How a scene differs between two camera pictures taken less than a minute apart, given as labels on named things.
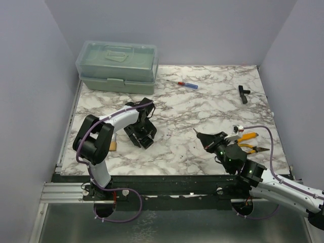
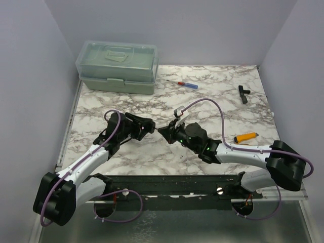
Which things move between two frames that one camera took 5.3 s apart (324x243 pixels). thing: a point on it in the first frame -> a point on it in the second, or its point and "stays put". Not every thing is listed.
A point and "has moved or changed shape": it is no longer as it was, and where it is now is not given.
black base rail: [161, 192] stays put
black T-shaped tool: [242, 92] stays put
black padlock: [146, 142] has moved or changed shape
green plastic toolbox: [117, 68] stays put
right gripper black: [209, 141] -> [169, 131]
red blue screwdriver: [187, 85] stays put
